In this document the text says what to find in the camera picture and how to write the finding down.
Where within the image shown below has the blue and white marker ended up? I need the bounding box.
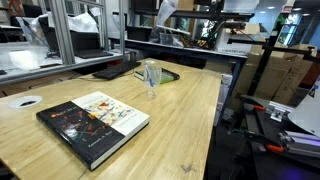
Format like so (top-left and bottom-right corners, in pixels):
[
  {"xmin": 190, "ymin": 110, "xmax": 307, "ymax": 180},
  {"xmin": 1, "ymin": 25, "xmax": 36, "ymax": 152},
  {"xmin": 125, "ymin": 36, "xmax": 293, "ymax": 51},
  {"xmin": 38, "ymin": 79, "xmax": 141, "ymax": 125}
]
[{"xmin": 145, "ymin": 68, "xmax": 157, "ymax": 88}]

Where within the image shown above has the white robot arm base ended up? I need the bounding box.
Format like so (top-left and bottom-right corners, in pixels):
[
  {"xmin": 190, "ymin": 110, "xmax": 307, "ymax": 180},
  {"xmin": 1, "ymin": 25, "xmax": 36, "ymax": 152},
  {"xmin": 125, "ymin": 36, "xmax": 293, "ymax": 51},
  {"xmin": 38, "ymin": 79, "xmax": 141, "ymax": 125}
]
[{"xmin": 287, "ymin": 75, "xmax": 320, "ymax": 138}]

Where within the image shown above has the clear stemmed drinking glass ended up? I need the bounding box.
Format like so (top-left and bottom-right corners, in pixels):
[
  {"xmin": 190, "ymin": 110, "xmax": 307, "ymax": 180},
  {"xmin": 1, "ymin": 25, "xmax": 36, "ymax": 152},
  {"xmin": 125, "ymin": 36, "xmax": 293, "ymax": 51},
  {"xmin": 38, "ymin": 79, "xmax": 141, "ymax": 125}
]
[{"xmin": 142, "ymin": 64, "xmax": 163, "ymax": 98}]

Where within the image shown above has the green softcover book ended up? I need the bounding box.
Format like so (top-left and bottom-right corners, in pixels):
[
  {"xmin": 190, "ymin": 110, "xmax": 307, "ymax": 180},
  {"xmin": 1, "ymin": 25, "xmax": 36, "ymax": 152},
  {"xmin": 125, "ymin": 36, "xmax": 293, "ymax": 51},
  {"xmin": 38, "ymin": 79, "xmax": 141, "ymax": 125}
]
[{"xmin": 134, "ymin": 68, "xmax": 181, "ymax": 85}]

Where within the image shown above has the blue edged workbench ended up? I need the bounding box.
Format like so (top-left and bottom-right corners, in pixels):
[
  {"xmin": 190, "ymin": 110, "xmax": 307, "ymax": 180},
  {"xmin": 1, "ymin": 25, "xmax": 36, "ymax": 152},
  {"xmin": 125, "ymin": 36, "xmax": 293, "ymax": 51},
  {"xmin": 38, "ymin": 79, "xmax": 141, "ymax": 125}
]
[{"xmin": 109, "ymin": 37, "xmax": 248, "ymax": 63}]

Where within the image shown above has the black computer keyboard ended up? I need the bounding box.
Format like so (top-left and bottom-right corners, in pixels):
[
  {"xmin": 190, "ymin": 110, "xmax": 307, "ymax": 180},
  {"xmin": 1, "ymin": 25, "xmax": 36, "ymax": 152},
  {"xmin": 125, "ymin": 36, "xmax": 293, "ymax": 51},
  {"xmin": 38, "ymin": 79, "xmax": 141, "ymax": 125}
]
[{"xmin": 91, "ymin": 60, "xmax": 142, "ymax": 81}]

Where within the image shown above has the black storage bin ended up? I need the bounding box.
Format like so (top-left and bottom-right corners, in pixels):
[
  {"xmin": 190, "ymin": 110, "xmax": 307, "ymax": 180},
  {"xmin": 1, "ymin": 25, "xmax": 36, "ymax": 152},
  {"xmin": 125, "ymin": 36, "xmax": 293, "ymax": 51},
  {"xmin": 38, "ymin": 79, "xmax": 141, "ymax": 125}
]
[{"xmin": 126, "ymin": 25, "xmax": 154, "ymax": 43}]

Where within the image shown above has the white drawer cabinet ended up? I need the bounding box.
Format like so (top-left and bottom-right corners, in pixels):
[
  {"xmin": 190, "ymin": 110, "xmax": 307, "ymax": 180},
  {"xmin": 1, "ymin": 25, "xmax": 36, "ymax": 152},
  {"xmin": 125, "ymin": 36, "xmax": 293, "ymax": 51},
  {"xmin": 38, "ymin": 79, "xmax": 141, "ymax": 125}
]
[{"xmin": 214, "ymin": 73, "xmax": 234, "ymax": 127}]

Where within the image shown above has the black and white hardcover book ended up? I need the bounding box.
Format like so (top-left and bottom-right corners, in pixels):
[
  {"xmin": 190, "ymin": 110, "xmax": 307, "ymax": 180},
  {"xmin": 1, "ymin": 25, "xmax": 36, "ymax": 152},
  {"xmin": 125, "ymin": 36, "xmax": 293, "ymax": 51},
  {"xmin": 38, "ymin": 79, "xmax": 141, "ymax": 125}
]
[{"xmin": 35, "ymin": 91, "xmax": 151, "ymax": 172}]

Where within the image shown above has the clear hanging plastic bag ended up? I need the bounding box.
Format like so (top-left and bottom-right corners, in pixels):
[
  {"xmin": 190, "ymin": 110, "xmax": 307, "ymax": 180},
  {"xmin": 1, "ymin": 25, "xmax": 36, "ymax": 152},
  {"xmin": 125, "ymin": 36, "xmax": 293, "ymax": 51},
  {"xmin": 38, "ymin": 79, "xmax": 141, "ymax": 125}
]
[{"xmin": 148, "ymin": 0, "xmax": 180, "ymax": 44}]

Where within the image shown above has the white cardboard box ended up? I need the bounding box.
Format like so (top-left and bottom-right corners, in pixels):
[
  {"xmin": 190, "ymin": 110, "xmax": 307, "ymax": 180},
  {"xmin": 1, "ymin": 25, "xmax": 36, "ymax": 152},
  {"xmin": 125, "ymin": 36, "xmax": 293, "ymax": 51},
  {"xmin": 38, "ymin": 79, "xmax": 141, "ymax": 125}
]
[{"xmin": 214, "ymin": 22, "xmax": 262, "ymax": 56}]

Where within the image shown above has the black open laptop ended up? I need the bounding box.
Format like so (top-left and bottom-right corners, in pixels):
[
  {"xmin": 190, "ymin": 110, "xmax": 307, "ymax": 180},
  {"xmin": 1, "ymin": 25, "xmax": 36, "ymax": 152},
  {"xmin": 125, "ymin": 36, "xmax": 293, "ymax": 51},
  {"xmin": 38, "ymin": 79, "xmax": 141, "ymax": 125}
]
[{"xmin": 37, "ymin": 16, "xmax": 115, "ymax": 60}]

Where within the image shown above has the white crumpled plastic sheet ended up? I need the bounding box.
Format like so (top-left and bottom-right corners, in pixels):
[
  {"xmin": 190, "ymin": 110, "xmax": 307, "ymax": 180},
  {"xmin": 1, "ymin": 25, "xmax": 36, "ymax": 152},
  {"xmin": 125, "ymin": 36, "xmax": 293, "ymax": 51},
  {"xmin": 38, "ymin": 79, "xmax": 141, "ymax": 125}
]
[{"xmin": 30, "ymin": 11, "xmax": 100, "ymax": 35}]

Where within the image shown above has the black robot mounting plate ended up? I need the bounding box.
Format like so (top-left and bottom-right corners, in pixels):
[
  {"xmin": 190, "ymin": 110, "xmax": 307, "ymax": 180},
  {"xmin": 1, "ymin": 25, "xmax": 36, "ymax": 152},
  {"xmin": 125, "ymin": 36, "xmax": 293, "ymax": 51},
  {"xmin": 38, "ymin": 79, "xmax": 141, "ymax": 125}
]
[{"xmin": 238, "ymin": 94, "xmax": 320, "ymax": 168}]

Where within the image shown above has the large brown cardboard box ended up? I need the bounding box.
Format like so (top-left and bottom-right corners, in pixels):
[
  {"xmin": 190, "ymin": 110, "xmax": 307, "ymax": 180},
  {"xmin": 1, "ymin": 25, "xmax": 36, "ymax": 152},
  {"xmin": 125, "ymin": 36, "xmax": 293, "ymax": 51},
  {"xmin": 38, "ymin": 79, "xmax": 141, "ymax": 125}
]
[{"xmin": 229, "ymin": 44, "xmax": 295, "ymax": 113}]

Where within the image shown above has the tall brown cardboard box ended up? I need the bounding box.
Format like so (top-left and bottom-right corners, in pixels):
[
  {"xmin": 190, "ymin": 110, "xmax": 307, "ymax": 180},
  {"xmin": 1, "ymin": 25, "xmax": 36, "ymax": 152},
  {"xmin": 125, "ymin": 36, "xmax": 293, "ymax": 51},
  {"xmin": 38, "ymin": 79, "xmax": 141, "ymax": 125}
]
[{"xmin": 272, "ymin": 43, "xmax": 318, "ymax": 106}]

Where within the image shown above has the white grommet with black slot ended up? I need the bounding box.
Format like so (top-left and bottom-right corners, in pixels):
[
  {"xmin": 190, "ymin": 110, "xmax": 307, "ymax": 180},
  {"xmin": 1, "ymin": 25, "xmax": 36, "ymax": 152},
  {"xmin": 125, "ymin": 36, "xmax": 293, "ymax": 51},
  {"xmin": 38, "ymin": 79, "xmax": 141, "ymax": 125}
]
[{"xmin": 7, "ymin": 95, "xmax": 44, "ymax": 110}]

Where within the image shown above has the thin aluminium frame post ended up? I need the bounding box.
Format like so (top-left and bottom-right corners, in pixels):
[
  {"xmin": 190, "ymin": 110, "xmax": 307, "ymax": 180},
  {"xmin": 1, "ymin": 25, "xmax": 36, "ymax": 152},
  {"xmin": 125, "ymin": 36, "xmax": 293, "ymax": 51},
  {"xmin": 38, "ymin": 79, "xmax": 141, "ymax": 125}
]
[
  {"xmin": 99, "ymin": 0, "xmax": 111, "ymax": 52},
  {"xmin": 117, "ymin": 0, "xmax": 126, "ymax": 56}
]

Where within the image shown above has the orange clamp handle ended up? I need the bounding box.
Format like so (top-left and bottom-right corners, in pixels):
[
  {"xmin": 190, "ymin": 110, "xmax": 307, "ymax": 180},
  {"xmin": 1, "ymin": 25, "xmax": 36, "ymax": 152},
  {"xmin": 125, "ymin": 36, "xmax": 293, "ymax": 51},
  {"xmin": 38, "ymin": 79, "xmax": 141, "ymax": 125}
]
[
  {"xmin": 265, "ymin": 143, "xmax": 285, "ymax": 155},
  {"xmin": 252, "ymin": 104, "xmax": 267, "ymax": 112}
]

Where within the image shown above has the black metal camera stand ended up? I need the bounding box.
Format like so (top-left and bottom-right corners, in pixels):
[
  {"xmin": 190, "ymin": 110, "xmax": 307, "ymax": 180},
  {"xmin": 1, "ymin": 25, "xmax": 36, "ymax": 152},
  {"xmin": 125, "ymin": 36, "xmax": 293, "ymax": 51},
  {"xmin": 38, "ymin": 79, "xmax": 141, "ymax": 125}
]
[{"xmin": 227, "ymin": 21, "xmax": 318, "ymax": 98}]

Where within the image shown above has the thick aluminium frame post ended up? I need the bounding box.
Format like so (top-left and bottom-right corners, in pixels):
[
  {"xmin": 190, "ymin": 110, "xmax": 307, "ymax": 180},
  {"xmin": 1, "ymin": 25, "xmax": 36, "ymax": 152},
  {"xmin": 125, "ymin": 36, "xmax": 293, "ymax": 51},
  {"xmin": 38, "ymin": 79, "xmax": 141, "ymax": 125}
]
[{"xmin": 49, "ymin": 0, "xmax": 77, "ymax": 66}]

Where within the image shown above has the silver metal corner bracket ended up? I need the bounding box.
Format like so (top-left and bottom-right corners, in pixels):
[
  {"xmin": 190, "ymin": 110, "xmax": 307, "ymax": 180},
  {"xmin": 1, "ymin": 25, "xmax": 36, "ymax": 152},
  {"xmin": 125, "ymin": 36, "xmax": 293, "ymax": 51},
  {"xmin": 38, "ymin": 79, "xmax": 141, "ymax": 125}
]
[{"xmin": 265, "ymin": 101, "xmax": 295, "ymax": 123}]

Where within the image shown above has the aluminium extrusion rail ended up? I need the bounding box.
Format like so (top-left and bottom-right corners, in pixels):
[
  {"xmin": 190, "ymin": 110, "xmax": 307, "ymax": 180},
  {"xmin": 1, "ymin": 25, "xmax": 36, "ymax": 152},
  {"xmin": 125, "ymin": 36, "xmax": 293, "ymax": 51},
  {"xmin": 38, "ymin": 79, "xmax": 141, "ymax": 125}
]
[{"xmin": 279, "ymin": 129, "xmax": 320, "ymax": 159}]

